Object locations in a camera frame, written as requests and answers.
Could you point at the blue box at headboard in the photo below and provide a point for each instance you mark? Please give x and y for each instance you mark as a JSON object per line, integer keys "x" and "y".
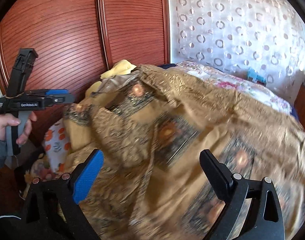
{"x": 254, "y": 77}

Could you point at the gold patterned cloth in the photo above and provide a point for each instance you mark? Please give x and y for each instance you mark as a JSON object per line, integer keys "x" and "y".
{"x": 152, "y": 125}

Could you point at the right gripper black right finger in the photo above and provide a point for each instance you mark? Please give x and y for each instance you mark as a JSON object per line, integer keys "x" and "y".
{"x": 224, "y": 183}

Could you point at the orange print white cloth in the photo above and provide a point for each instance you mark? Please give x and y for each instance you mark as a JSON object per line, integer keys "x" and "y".
{"x": 57, "y": 146}

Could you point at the floral bed blanket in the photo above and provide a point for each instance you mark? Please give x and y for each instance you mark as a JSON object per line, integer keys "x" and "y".
{"x": 227, "y": 81}

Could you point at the circle pattern lace curtain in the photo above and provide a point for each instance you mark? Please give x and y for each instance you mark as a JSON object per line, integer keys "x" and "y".
{"x": 237, "y": 35}

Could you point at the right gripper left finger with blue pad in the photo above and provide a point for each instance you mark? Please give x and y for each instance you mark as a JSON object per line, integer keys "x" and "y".
{"x": 84, "y": 175}

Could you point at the red wooden wardrobe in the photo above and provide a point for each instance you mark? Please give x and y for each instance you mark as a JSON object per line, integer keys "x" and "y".
{"x": 78, "y": 40}

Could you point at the yellow pikachu plush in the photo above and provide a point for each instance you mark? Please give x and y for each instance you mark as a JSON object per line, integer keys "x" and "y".
{"x": 122, "y": 67}

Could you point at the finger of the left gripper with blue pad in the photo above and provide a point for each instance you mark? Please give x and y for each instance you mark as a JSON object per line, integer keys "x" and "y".
{"x": 56, "y": 91}

